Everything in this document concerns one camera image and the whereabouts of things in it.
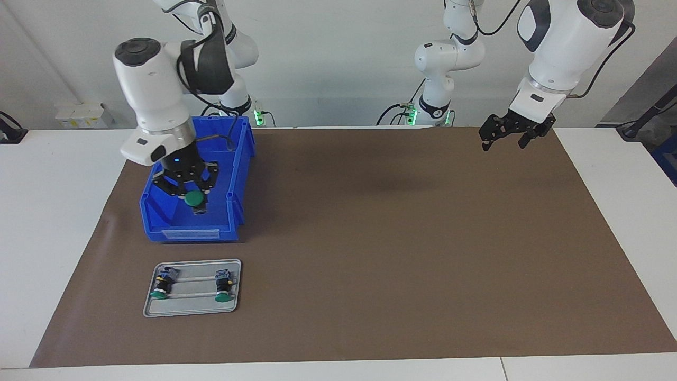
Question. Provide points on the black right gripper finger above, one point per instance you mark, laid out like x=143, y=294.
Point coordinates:
x=210, y=177
x=168, y=185

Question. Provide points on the green push button white block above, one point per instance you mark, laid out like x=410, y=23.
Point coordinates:
x=224, y=286

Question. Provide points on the blue crate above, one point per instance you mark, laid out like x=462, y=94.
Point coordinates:
x=667, y=159

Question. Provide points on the silver metal tray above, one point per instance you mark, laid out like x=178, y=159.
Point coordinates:
x=185, y=308

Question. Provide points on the black stand pole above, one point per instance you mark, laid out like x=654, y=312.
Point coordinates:
x=634, y=127

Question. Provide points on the green push button switch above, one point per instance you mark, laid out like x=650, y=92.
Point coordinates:
x=194, y=198
x=163, y=284

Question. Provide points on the brown table mat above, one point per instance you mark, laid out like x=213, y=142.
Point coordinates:
x=396, y=254

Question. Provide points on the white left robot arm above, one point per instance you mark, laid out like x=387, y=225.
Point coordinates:
x=560, y=47

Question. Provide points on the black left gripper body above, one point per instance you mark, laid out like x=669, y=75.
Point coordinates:
x=529, y=124

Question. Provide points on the black clamp mount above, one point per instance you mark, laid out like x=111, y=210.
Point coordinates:
x=10, y=135

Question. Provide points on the white wall socket box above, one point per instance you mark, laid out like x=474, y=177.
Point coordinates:
x=79, y=114

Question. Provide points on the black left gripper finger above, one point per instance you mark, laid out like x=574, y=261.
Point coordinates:
x=535, y=134
x=494, y=127

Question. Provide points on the blue plastic storage bin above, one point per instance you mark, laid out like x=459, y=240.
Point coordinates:
x=222, y=211

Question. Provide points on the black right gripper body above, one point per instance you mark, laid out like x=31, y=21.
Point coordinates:
x=184, y=166

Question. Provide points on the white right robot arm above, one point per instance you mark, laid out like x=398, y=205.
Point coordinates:
x=148, y=84

